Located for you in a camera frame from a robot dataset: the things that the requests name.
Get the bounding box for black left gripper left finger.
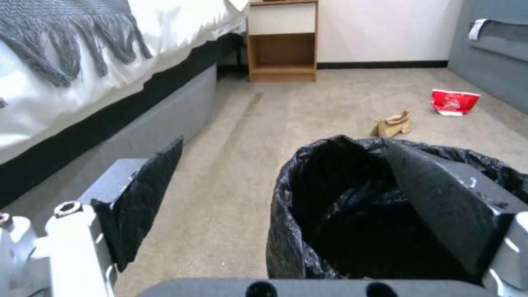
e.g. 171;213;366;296
0;135;185;297

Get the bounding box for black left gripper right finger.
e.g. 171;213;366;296
385;143;528;288

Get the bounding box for trash bin with black liner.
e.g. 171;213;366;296
266;134;528;281

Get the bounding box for crumpled brown paper bag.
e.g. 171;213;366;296
369;110;412;138

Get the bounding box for bed with white sheet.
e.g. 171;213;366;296
0;0;253;208

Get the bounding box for grey upholstered sofa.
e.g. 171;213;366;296
446;0;528;124

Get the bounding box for grey fringed knit blanket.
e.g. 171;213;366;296
0;0;153;109

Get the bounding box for white hanging tag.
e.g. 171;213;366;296
468;19;488;41

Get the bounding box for wooden nightstand with white drawer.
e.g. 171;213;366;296
246;0;319;83

